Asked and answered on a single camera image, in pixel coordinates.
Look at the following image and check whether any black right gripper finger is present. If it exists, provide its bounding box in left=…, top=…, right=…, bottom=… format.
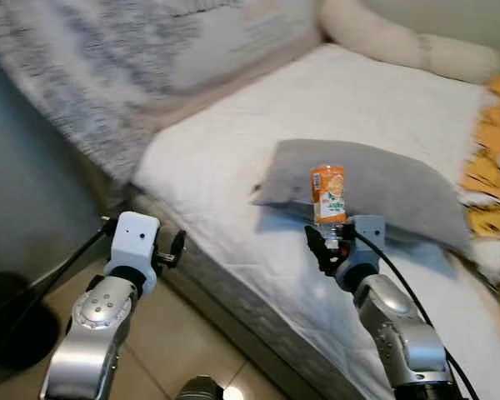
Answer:
left=305, top=225, right=331, bottom=273

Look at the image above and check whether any orange label drink bottle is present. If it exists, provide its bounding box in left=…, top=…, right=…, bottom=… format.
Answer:
left=310, top=164, right=348, bottom=247

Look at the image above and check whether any plain grey pillow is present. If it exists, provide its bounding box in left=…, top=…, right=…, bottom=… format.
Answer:
left=252, top=138, right=476, bottom=255

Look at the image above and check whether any white quilted mattress pad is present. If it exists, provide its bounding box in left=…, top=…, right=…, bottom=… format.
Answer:
left=133, top=43, right=500, bottom=400

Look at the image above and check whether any grey robot leg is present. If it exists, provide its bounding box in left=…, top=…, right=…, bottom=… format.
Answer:
left=177, top=375, right=226, bottom=400

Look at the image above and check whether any black round floor object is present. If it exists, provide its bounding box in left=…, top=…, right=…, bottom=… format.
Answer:
left=0, top=271, right=61, bottom=372

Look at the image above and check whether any yellow egg print blanket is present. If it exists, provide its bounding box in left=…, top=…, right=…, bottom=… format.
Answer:
left=458, top=73, right=500, bottom=334

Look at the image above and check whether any large scroll print lettered cushion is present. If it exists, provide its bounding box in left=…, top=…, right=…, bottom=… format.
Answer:
left=0, top=0, right=322, bottom=180

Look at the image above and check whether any beige knotted bolster pillow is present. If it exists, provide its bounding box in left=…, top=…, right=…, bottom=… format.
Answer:
left=318, top=0, right=500, bottom=84

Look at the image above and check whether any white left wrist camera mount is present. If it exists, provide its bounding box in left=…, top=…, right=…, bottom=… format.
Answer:
left=108, top=212, right=161, bottom=294

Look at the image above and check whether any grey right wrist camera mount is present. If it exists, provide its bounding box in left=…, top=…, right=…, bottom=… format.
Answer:
left=343, top=215, right=386, bottom=259

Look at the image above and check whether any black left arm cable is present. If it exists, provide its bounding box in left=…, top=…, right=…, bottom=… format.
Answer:
left=0, top=218, right=118, bottom=326

